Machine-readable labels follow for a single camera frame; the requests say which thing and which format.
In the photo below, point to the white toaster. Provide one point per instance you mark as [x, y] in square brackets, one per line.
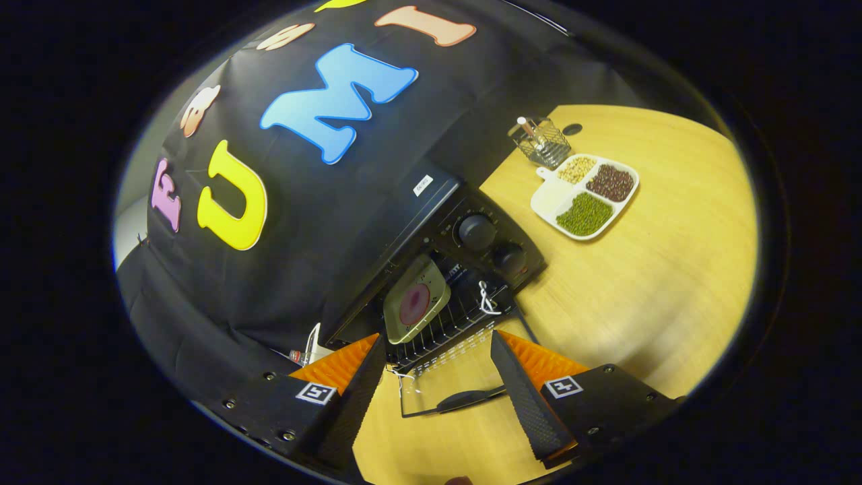
[314, 345]

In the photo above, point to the clear bottle with red label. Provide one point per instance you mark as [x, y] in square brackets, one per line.
[298, 356]

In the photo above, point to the white divided dish with beans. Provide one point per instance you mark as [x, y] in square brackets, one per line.
[553, 199]

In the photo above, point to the cream square plate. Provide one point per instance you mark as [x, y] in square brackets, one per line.
[432, 271]

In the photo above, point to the black electric oven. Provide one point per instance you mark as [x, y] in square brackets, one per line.
[431, 202]

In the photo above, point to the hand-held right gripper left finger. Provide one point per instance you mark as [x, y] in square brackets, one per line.
[357, 397]

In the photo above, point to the pink ham slice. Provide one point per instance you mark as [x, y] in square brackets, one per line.
[414, 304]

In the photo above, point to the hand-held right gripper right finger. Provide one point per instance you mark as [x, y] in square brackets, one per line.
[522, 397]

